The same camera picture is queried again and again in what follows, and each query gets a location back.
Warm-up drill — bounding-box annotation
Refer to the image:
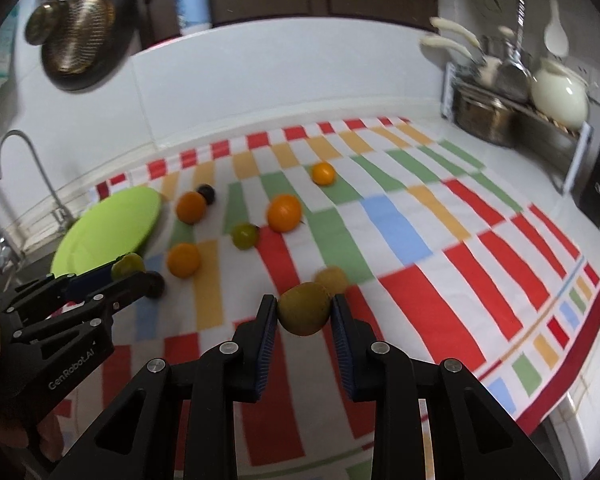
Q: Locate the steel pot on rack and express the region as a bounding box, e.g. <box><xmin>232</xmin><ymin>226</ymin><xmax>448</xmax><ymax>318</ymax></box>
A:
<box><xmin>453</xmin><ymin>87</ymin><xmax>516</xmax><ymax>148</ymax></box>

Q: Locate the cream handled knife upper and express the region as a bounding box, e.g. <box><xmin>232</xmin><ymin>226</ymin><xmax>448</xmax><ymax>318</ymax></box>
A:
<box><xmin>429</xmin><ymin>16</ymin><xmax>481</xmax><ymax>50</ymax></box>

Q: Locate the black hanging frying pan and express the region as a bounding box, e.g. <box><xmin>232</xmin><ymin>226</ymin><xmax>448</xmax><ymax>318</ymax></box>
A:
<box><xmin>41</xmin><ymin>0</ymin><xmax>138</xmax><ymax>92</ymax></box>

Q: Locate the white ceramic spoon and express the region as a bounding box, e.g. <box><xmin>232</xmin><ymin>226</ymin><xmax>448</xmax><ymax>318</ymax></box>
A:
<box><xmin>544</xmin><ymin>0</ymin><xmax>569</xmax><ymax>58</ymax></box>

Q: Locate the small orange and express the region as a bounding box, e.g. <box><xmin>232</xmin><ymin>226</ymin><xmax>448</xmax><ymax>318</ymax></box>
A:
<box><xmin>311</xmin><ymin>162</ymin><xmax>337</xmax><ymax>186</ymax></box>

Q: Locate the colourful checked tablecloth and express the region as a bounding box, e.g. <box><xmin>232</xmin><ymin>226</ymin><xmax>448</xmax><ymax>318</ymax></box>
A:
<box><xmin>54</xmin><ymin>116</ymin><xmax>600</xmax><ymax>480</ymax></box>

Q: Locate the curved chrome tap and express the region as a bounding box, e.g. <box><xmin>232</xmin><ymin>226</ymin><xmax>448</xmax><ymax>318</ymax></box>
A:
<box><xmin>0</xmin><ymin>129</ymin><xmax>77</xmax><ymax>231</ymax></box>

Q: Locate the brass perforated strainer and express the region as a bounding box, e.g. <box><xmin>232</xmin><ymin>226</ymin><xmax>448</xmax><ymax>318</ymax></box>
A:
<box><xmin>42</xmin><ymin>0</ymin><xmax>114</xmax><ymax>76</ymax></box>

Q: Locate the white blue soap bottle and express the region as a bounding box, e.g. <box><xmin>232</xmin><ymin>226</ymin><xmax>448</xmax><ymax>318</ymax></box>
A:
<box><xmin>175</xmin><ymin>0</ymin><xmax>211</xmax><ymax>36</ymax></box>

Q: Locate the large chrome sink faucet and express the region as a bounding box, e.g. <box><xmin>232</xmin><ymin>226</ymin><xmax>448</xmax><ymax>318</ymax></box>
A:
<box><xmin>0</xmin><ymin>228</ymin><xmax>24</xmax><ymax>274</ymax></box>

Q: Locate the teal tissue box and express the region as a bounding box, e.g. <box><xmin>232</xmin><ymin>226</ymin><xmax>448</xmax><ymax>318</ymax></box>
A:
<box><xmin>0</xmin><ymin>6</ymin><xmax>19</xmax><ymax>79</ymax></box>

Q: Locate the large orange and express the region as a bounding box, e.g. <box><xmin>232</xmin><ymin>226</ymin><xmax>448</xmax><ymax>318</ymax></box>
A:
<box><xmin>266</xmin><ymin>194</ymin><xmax>302</xmax><ymax>233</ymax></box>

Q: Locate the small brass ladle pot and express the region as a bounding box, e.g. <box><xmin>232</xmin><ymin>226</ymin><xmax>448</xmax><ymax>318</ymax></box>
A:
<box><xmin>24</xmin><ymin>0</ymin><xmax>69</xmax><ymax>46</ymax></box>

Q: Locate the cream handled knife lower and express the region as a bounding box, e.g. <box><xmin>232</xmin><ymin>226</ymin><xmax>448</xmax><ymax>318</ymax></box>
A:
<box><xmin>419</xmin><ymin>35</ymin><xmax>475</xmax><ymax>63</ymax></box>

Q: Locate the brown kiwi fruit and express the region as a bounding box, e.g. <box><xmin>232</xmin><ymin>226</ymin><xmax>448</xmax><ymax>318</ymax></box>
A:
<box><xmin>313</xmin><ymin>266</ymin><xmax>350</xmax><ymax>297</ymax></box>
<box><xmin>278</xmin><ymin>282</ymin><xmax>330</xmax><ymax>337</ymax></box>

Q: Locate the metal dish rack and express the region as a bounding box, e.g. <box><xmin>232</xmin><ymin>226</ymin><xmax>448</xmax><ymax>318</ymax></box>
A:
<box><xmin>441</xmin><ymin>62</ymin><xmax>593</xmax><ymax>194</ymax></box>

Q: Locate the cream handled knife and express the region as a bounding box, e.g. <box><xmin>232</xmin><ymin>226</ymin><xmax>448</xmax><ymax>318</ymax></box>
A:
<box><xmin>419</xmin><ymin>35</ymin><xmax>475</xmax><ymax>63</ymax></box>
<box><xmin>429</xmin><ymin>16</ymin><xmax>481</xmax><ymax>50</ymax></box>

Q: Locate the green plum fruit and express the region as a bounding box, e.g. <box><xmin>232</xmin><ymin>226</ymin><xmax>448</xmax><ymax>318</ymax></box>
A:
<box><xmin>230</xmin><ymin>223</ymin><xmax>260</xmax><ymax>250</ymax></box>
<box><xmin>111</xmin><ymin>252</ymin><xmax>145</xmax><ymax>281</ymax></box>

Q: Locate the cream ceramic teapot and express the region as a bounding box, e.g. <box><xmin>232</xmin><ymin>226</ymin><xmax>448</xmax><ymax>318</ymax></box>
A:
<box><xmin>531</xmin><ymin>58</ymin><xmax>588</xmax><ymax>131</ymax></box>

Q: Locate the lime green plate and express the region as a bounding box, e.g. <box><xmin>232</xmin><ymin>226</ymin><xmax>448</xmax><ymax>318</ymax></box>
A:
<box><xmin>50</xmin><ymin>186</ymin><xmax>162</xmax><ymax>276</ymax></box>

